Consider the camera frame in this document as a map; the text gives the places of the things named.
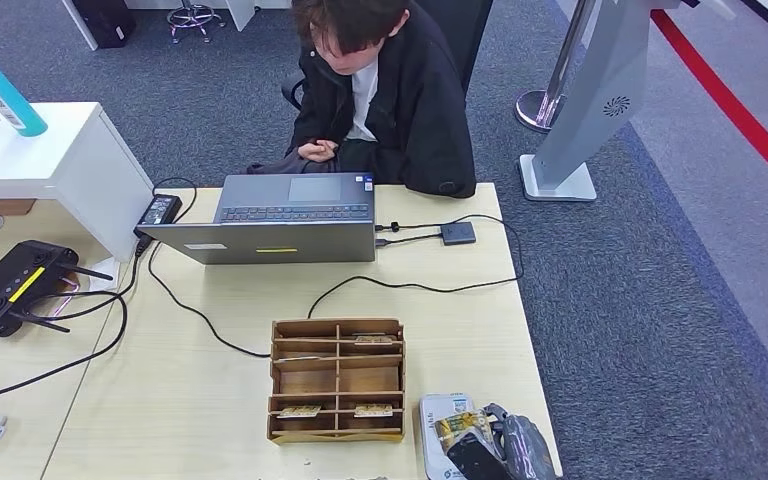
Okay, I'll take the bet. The teal bottle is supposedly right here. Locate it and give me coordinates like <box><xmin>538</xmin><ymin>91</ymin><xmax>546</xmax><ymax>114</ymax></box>
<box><xmin>0</xmin><ymin>31</ymin><xmax>49</xmax><ymax>138</ymax></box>

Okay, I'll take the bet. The white paper slip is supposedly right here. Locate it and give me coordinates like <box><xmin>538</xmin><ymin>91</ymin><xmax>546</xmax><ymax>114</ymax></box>
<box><xmin>87</xmin><ymin>256</ymin><xmax>122</xmax><ymax>293</ymax></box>

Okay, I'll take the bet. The black power adapter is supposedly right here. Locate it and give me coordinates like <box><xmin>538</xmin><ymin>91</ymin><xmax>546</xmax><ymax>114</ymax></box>
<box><xmin>133</xmin><ymin>193</ymin><xmax>184</xmax><ymax>240</ymax></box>

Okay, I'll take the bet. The black hub cable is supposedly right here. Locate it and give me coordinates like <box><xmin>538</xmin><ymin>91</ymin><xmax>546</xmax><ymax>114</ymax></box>
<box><xmin>375</xmin><ymin>231</ymin><xmax>445</xmax><ymax>248</ymax></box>

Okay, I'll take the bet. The dark grey USB hub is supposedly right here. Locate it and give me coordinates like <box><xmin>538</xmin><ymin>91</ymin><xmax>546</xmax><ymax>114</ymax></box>
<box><xmin>440</xmin><ymin>221</ymin><xmax>478</xmax><ymax>248</ymax></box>

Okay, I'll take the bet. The chrome stool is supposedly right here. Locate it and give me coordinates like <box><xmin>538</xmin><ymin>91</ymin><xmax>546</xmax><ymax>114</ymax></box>
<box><xmin>166</xmin><ymin>0</ymin><xmax>226</xmax><ymax>45</ymax></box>

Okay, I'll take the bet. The black computer tower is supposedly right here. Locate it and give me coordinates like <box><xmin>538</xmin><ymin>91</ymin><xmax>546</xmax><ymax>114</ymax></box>
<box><xmin>71</xmin><ymin>0</ymin><xmax>138</xmax><ymax>50</ymax></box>

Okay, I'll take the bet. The black router with antennas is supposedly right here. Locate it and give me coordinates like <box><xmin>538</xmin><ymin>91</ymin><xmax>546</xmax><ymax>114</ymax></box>
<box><xmin>0</xmin><ymin>239</ymin><xmax>115</xmax><ymax>338</ymax></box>

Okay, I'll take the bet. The grey laptop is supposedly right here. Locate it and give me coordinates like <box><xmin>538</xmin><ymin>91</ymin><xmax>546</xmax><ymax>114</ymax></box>
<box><xmin>137</xmin><ymin>173</ymin><xmax>377</xmax><ymax>266</ymax></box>

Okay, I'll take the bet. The brown cardboard piece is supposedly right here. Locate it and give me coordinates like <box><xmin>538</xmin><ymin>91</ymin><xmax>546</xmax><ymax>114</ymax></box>
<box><xmin>0</xmin><ymin>198</ymin><xmax>37</xmax><ymax>218</ymax></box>

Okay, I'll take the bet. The grey kiosk stand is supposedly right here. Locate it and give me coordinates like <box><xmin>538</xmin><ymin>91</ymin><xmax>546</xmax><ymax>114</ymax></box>
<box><xmin>518</xmin><ymin>0</ymin><xmax>738</xmax><ymax>203</ymax></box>

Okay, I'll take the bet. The white desk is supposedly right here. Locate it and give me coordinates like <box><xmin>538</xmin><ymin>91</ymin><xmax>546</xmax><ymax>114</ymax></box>
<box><xmin>60</xmin><ymin>0</ymin><xmax>293</xmax><ymax>52</ymax></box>

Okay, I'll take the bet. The person's left hand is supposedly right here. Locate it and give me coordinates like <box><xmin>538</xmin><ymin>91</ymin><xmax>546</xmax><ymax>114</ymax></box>
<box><xmin>297</xmin><ymin>140</ymin><xmax>340</xmax><ymax>164</ymax></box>

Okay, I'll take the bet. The black adapter mains cord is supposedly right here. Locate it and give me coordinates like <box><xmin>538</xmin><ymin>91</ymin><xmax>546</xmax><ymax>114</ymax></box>
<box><xmin>46</xmin><ymin>235</ymin><xmax>155</xmax><ymax>323</ymax></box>

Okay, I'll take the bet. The wooden card organizer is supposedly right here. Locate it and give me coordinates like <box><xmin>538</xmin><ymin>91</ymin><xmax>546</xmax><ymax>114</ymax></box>
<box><xmin>265</xmin><ymin>317</ymin><xmax>408</xmax><ymax>445</ymax></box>

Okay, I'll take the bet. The chrome stanchion post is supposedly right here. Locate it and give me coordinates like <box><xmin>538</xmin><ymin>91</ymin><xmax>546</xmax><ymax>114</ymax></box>
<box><xmin>515</xmin><ymin>0</ymin><xmax>601</xmax><ymax>135</ymax></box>

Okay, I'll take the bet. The black router cable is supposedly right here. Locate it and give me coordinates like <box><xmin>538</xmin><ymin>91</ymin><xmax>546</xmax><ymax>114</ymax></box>
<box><xmin>0</xmin><ymin>290</ymin><xmax>130</xmax><ymax>407</ymax></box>

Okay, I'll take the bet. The black laptop charging cable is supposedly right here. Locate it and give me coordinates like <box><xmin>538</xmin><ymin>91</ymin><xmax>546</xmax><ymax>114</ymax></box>
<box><xmin>147</xmin><ymin>176</ymin><xmax>526</xmax><ymax>359</ymax></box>

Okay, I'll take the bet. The thin pink cable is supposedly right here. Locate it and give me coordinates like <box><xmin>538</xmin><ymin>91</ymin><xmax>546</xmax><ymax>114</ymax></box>
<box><xmin>49</xmin><ymin>276</ymin><xmax>82</xmax><ymax>318</ymax></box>

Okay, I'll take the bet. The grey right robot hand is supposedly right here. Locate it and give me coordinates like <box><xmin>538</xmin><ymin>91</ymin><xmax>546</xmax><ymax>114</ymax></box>
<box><xmin>446</xmin><ymin>404</ymin><xmax>559</xmax><ymax>480</ymax></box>

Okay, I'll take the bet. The white card reader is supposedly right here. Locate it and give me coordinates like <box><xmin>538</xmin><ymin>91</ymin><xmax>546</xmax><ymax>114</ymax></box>
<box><xmin>418</xmin><ymin>393</ymin><xmax>491</xmax><ymax>480</ymax></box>

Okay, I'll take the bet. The white desk shelf riser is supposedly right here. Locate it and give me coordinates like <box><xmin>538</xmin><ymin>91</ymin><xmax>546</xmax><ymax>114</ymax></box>
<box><xmin>0</xmin><ymin>101</ymin><xmax>155</xmax><ymax>264</ymax></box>

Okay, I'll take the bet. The person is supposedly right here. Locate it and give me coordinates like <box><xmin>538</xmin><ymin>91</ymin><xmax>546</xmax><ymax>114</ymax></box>
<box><xmin>246</xmin><ymin>0</ymin><xmax>478</xmax><ymax>200</ymax></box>

